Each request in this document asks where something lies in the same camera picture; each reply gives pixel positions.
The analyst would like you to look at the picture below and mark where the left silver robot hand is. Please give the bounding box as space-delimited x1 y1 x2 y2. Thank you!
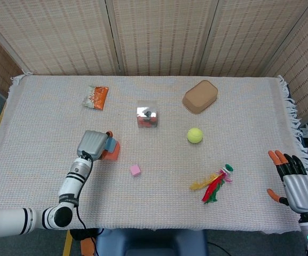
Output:
76 130 114 161

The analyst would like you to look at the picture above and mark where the brown paper tray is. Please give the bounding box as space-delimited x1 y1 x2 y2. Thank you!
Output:
182 79 219 115

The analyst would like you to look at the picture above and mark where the medium blue foam cube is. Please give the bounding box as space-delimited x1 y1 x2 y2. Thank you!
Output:
105 137 117 154

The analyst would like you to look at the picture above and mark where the yellow tennis ball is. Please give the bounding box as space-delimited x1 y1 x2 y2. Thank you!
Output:
187 127 204 144

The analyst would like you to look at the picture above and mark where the orange snack packet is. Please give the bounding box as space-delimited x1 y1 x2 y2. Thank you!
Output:
82 85 109 111

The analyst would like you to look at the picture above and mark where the beige woven tablecloth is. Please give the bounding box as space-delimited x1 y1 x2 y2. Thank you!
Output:
0 74 308 235

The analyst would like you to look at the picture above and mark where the large orange foam cube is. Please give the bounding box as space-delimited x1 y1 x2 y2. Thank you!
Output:
101 140 121 162

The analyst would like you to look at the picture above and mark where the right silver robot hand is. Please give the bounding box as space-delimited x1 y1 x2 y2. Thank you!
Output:
267 149 308 213

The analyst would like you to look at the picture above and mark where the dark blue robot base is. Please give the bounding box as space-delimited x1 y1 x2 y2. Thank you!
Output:
94 228 208 256

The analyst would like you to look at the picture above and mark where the clear box of pompoms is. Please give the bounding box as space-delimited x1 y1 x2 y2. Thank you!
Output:
136 100 159 129

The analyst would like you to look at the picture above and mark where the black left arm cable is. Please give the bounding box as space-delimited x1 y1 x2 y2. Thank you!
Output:
74 150 102 256

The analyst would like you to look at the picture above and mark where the colourful feather shuttlecock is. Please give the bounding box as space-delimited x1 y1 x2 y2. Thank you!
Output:
189 163 234 205

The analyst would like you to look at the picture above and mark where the orange object under table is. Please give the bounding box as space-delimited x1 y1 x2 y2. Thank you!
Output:
79 238 96 256

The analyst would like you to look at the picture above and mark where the woven folding screen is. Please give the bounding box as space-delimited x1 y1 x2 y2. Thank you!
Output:
0 0 308 119

